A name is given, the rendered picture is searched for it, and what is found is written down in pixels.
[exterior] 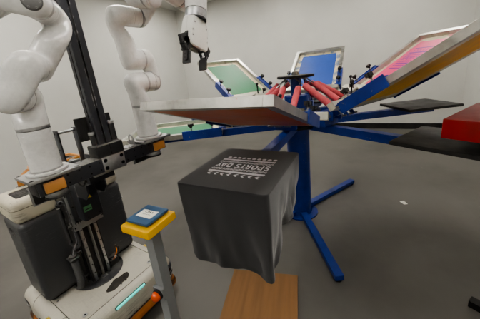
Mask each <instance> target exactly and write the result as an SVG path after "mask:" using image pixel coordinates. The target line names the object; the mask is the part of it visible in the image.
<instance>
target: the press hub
mask: <svg viewBox="0 0 480 319"><path fill-rule="evenodd" d="M310 76H314V73H310V74H299V72H298V71H292V72H291V75H286V76H278V77H277V79H291V80H290V86H291V95H287V96H285V97H284V100H285V101H287V102H288V103H291V100H292V96H293V94H294V89H295V87H296V86H298V85H299V82H298V81H297V80H299V81H300V79H301V78H305V77H310ZM296 79H297V80H296ZM308 100H309V99H308V94H306V93H300V96H299V100H298V103H297V108H304V110H306V109H307V108H306V106H304V101H308ZM312 128H313V126H297V132H296V133H295V134H294V135H293V136H292V137H291V138H290V140H289V141H288V142H287V151H288V152H297V153H299V178H298V182H297V184H296V204H295V206H294V211H296V216H294V217H293V218H292V219H294V220H297V221H303V218H302V217H301V213H303V212H307V213H308V214H309V216H310V218H311V219H313V218H315V217H316V216H317V214H318V210H317V208H316V207H315V206H311V172H310V148H309V130H308V129H312Z"/></svg>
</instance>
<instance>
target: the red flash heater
mask: <svg viewBox="0 0 480 319"><path fill-rule="evenodd" d="M441 138H447V139H453V140H458V141H468V142H473V143H480V103H475V104H474V105H472V106H470V107H468V108H465V109H464V110H462V111H459V112H457V113H455V114H453V115H451V116H449V117H447V118H444V119H443V123H442V130H441Z"/></svg>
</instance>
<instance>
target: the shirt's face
mask: <svg viewBox="0 0 480 319"><path fill-rule="evenodd" d="M296 154H297V152H285V151H260V150H247V149H234V148H228V149H226V150H225V151H223V152H222V153H220V154H219V155H217V156H216V157H214V158H213V159H211V160H210V161H208V162H207V163H205V164H204V165H202V166H201V167H199V168H198V169H196V170H195V171H193V172H192V173H190V174H189V175H187V176H186V177H184V178H182V179H181V180H180V181H179V182H180V183H188V184H193V185H198V186H208V187H213V188H223V189H227V190H233V191H242V192H247V193H257V194H262V195H266V194H267V193H268V192H269V191H270V190H271V188H272V187H273V185H274V184H275V182H276V181H277V180H278V179H279V177H280V175H281V174H282V173H283V172H284V170H285V169H286V167H287V166H288V165H289V164H290V162H291V160H292V159H293V158H294V156H295V155H296ZM227 156H236V157H246V158H265V159H275V160H278V161H277V162H276V163H275V164H274V165H273V166H272V167H271V169H270V170H269V171H268V172H267V174H266V175H265V176H264V177H263V178H262V179H261V180H257V179H250V178H239V177H232V176H220V175H214V174H208V173H205V172H206V171H208V170H209V169H210V168H212V167H213V166H215V165H216V164H217V163H218V162H220V161H222V160H223V159H224V158H226V157H227Z"/></svg>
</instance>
